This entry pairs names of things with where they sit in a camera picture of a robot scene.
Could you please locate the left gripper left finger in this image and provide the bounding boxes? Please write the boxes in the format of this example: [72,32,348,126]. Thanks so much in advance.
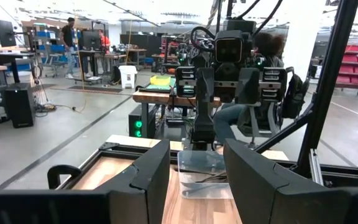
[0,139,171,224]

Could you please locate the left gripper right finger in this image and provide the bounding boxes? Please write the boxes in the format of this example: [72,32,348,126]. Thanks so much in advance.
[223,139,358,224]

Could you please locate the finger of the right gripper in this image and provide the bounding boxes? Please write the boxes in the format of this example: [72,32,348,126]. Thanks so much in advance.
[175,66,216,106]
[236,67,288,105]

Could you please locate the black fork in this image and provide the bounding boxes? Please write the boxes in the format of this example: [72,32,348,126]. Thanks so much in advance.
[181,167,226,175]
[194,173,229,184]

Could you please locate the person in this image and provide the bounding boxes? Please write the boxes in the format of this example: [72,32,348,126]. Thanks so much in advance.
[60,17,77,79]
[213,30,287,144]
[98,29,111,74]

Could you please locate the grey office chair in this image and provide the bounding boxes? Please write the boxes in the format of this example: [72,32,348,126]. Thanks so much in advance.
[237,102,281,147]

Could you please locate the yellow plastic bin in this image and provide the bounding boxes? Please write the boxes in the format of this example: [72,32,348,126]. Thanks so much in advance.
[150,75,172,86]

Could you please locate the black backpack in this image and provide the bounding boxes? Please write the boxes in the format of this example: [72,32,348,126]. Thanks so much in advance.
[281,67,310,119]

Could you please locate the wooden workbench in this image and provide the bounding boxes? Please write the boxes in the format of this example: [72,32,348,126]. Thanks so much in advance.
[132,90,222,139]

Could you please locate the clear plastic container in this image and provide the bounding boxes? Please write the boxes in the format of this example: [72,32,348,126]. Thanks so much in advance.
[177,150,234,200]

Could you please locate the black computer tower green lights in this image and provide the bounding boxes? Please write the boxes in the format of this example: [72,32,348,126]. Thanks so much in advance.
[128,104,157,139]

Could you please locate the white trash bin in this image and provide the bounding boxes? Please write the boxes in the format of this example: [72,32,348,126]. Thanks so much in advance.
[118,65,138,90]

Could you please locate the black table clamp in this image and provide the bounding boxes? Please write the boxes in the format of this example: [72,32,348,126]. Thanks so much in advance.
[47,164,83,190]

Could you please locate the red shelf bins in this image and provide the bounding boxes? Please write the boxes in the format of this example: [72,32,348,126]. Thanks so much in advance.
[336,45,358,85]

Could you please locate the black computer monitor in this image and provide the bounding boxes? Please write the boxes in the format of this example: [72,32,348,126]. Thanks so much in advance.
[81,30,101,51]
[0,19,17,47]

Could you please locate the black aluminium table frame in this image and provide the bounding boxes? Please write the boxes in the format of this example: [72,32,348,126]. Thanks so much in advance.
[56,142,358,191]

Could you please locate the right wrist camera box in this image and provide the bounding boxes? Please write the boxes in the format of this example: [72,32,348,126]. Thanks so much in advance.
[214,30,244,65]

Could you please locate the thin black frame brace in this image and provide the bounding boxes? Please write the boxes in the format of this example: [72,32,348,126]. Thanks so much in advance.
[253,110,315,154]

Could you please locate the silver aluminium bracket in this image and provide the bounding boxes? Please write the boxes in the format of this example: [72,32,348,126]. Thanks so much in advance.
[308,148,324,187]

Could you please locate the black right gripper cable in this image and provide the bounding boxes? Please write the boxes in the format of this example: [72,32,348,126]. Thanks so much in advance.
[237,0,284,38]

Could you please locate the thick black frame strut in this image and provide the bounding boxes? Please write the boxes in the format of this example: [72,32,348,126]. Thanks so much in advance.
[295,0,358,178]

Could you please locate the yellow floor cable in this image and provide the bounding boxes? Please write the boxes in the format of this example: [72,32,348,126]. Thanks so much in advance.
[42,18,88,114]

